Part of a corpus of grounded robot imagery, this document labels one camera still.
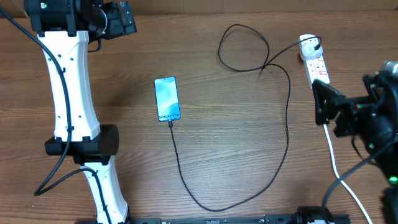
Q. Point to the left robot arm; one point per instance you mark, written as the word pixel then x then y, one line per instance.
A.
pixel 64 30

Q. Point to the blue Galaxy smartphone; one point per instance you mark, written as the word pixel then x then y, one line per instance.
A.
pixel 167 101

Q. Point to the cardboard backdrop board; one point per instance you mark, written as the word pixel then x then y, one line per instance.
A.
pixel 155 7

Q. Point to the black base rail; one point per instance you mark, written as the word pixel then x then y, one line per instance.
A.
pixel 266 219

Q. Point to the white USB wall charger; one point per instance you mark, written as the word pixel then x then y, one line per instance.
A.
pixel 310 47

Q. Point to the white power strip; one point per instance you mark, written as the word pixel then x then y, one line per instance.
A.
pixel 316 70

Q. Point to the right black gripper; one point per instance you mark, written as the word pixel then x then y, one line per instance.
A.
pixel 328 104

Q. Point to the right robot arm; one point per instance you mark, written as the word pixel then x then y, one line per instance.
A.
pixel 386 159

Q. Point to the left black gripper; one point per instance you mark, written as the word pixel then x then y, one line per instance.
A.
pixel 120 27

